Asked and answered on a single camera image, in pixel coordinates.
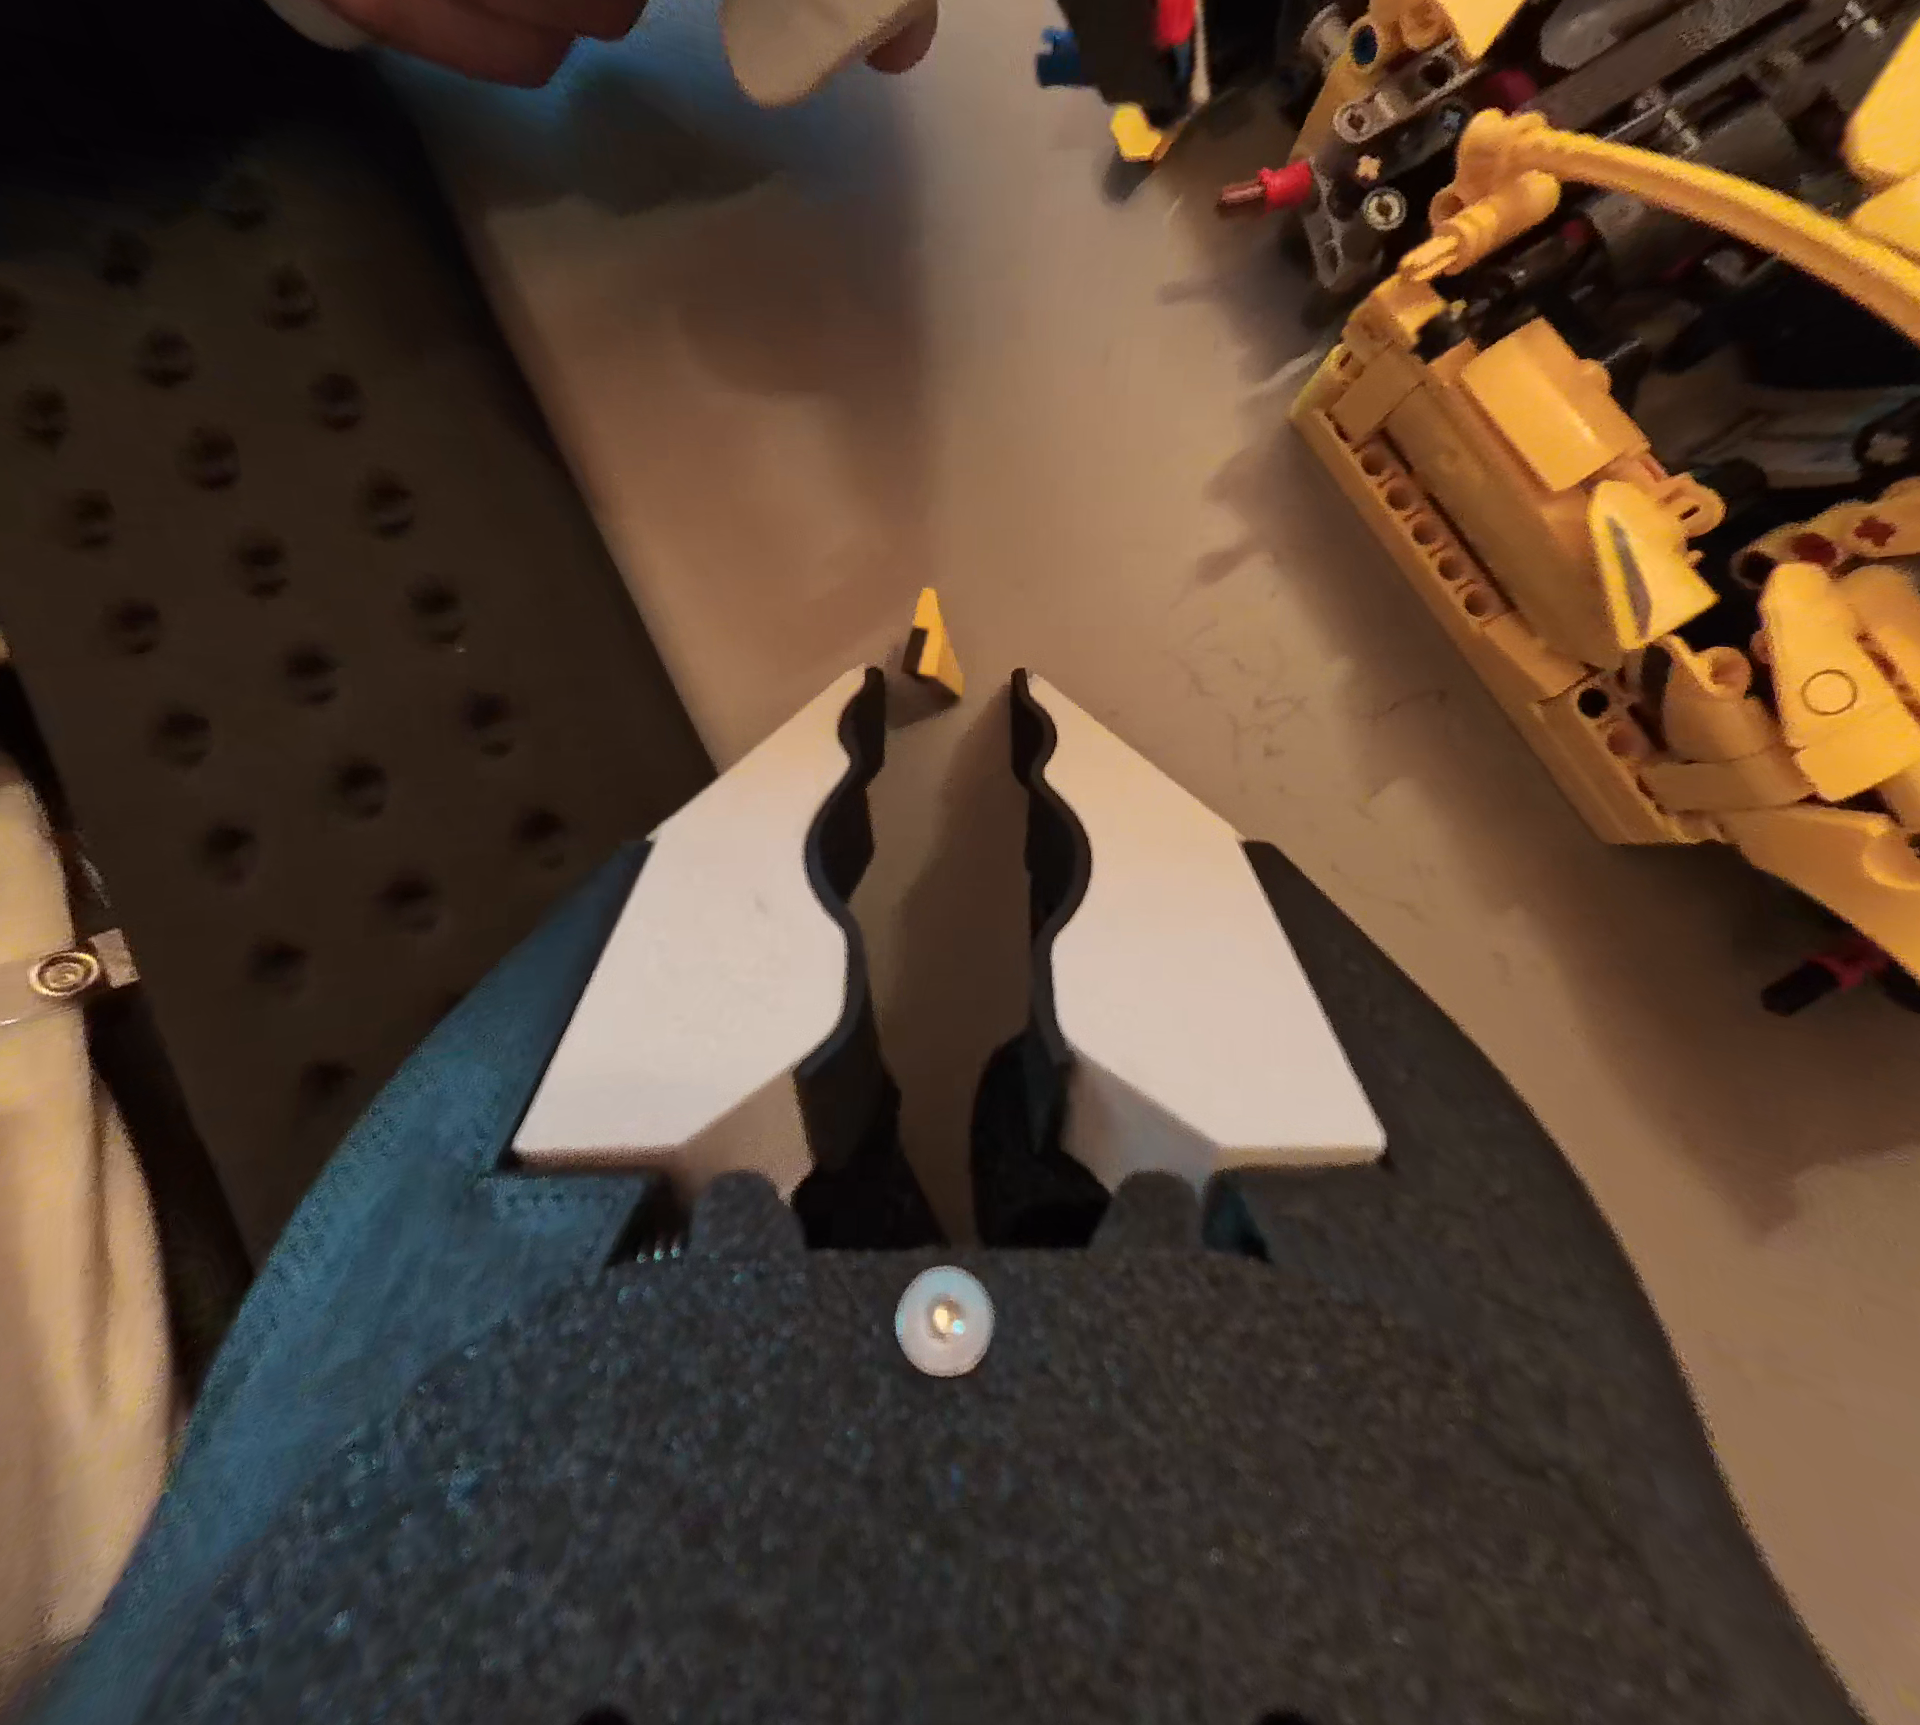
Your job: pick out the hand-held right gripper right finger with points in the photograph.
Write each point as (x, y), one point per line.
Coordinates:
(1201, 1005)

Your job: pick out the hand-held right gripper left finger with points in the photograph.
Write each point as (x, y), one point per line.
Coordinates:
(704, 1005)

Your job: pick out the black brick assembly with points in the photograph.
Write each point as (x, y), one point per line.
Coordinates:
(1111, 14)

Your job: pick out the small yellow brick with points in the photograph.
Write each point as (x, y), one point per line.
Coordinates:
(932, 661)

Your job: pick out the yellow toy brick car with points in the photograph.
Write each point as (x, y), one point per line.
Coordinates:
(1574, 434)

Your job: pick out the grey desk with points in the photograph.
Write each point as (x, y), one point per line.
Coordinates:
(1050, 404)

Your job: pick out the dark perforated chair seat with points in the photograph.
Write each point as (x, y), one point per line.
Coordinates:
(300, 556)

